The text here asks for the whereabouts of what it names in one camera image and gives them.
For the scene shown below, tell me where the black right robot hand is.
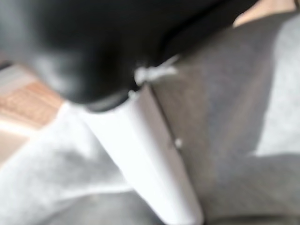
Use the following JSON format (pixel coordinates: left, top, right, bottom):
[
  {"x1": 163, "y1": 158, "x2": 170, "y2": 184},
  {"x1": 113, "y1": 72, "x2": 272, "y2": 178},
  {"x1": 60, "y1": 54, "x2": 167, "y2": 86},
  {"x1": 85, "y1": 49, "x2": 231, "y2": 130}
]
[{"x1": 0, "y1": 0, "x2": 259, "y2": 225}]

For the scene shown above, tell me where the light grey garment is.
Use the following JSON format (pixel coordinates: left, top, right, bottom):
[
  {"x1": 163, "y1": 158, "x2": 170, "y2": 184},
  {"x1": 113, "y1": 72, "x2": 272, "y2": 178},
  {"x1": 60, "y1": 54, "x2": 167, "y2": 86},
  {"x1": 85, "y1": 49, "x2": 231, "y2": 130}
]
[{"x1": 0, "y1": 14, "x2": 300, "y2": 225}]

